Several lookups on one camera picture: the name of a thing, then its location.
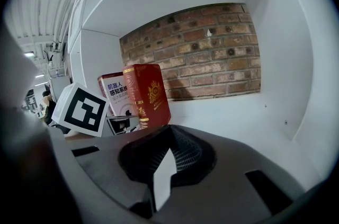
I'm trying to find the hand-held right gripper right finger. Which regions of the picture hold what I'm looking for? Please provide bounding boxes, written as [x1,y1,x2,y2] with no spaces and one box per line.
[153,124,218,212]

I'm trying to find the grey metal cabinet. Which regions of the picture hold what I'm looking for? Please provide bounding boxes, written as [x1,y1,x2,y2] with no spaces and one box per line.
[50,75,73,102]

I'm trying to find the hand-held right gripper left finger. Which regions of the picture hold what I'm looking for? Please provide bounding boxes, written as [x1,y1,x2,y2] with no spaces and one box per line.
[118,124,173,184]

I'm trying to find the white paperback book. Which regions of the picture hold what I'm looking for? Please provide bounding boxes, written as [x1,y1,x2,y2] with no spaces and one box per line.
[97,71,139,117]

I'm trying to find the white shelf compartment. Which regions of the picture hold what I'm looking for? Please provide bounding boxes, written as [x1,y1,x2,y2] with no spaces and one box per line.
[79,0,316,145]

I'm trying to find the red hardcover book gold print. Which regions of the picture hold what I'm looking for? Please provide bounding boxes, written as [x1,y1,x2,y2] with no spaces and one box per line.
[122,64,172,130]

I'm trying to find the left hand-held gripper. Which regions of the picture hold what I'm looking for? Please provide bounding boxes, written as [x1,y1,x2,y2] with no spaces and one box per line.
[51,82,140,138]

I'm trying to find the white desk with hutch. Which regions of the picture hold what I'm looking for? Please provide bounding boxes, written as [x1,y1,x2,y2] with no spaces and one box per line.
[67,0,339,192]

